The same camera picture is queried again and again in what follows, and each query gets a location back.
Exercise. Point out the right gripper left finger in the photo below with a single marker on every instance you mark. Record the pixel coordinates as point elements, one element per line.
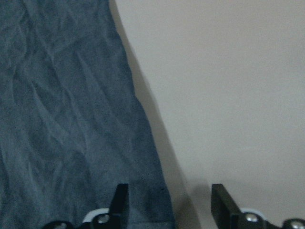
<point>119,208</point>

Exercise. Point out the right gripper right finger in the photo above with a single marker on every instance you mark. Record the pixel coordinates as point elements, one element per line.
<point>227,214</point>

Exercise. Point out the black graphic t-shirt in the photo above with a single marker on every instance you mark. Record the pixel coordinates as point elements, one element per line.
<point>71,127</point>

